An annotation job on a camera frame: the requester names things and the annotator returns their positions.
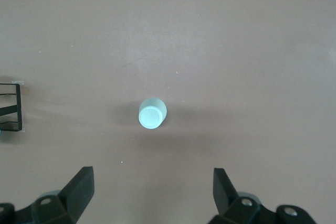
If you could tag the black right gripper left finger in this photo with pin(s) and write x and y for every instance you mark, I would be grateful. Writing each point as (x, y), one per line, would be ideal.
(78, 192)

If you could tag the pale green cup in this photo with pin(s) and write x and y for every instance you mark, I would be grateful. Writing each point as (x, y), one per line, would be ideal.
(150, 116)

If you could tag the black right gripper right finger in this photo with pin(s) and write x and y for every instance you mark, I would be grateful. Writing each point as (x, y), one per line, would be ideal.
(223, 192)

